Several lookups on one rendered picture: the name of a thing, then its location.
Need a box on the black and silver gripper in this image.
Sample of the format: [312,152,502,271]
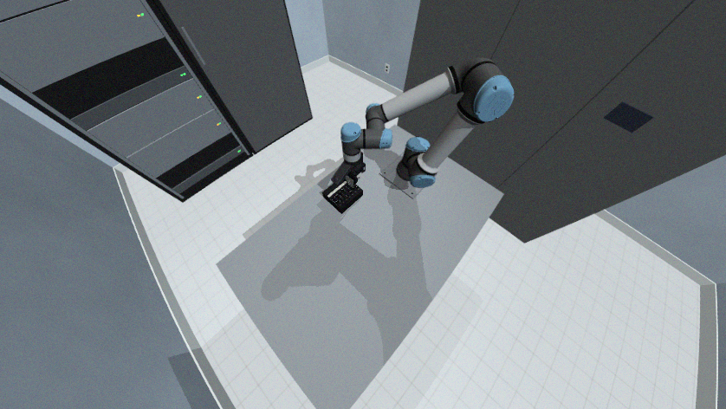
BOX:
[344,152,366,187]

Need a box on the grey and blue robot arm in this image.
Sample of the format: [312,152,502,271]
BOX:
[340,57,514,188]

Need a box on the black lighting desk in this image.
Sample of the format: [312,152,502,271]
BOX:
[322,179,363,214]

